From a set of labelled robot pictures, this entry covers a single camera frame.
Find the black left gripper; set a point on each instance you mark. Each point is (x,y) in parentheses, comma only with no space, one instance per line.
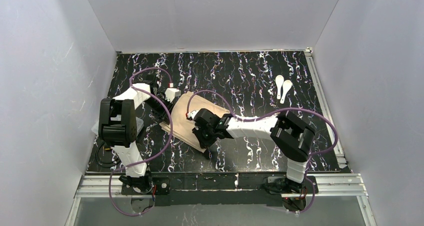
(159,104)

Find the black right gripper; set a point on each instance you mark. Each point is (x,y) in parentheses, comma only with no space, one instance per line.
(200,135)

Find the beige cloth napkin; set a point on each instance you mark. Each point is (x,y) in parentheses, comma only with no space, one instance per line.
(180,127)

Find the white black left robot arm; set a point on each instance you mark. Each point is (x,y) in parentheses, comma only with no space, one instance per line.
(117,124)

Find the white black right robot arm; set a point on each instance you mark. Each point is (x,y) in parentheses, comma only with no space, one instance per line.
(290,134)

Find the clear plastic box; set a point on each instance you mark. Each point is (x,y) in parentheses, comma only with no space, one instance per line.
(139,127)

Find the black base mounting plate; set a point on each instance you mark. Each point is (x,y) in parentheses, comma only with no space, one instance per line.
(213,188)

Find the white spoon left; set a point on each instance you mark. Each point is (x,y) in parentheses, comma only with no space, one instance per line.
(279,80)

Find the white spoon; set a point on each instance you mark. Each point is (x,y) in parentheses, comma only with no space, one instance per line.
(286,86)
(279,80)

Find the white spoon right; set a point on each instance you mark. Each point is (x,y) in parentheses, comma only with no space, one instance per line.
(286,86)

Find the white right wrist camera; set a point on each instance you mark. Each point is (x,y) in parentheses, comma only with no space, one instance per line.
(191,115)

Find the aluminium front frame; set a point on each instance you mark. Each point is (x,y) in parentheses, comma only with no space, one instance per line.
(329,184)

